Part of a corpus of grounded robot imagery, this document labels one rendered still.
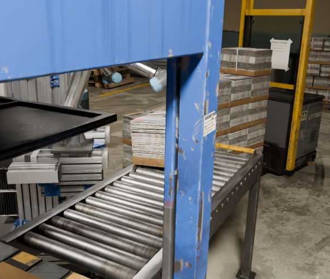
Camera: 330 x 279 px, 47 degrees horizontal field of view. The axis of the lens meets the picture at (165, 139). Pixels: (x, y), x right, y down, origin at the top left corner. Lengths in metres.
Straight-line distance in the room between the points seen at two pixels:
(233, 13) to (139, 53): 9.29
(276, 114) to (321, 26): 5.34
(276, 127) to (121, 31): 3.79
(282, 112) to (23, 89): 2.69
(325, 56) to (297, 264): 5.43
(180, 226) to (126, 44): 0.45
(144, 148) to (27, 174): 0.66
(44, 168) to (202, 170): 1.50
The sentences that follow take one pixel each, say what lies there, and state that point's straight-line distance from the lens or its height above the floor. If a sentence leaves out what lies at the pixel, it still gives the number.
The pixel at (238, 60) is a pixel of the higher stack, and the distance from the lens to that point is 3.53.
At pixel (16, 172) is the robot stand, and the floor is 0.72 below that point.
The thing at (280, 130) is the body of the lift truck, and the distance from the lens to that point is 4.17.
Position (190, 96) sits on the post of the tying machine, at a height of 1.37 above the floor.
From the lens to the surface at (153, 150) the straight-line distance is 1.86.
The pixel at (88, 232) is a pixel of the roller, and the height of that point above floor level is 0.79.
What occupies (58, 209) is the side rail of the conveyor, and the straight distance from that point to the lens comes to 1.55.
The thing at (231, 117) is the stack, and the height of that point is 0.74.
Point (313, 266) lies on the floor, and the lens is 2.78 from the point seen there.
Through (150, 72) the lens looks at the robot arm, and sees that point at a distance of 2.03.
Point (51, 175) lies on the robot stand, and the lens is 2.13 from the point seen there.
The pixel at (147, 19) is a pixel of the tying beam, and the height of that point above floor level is 1.50.
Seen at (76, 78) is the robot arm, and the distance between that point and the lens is 1.97.
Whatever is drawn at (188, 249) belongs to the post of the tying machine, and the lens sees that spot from 0.82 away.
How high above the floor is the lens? 1.50
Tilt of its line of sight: 17 degrees down
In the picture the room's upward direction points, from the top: 1 degrees clockwise
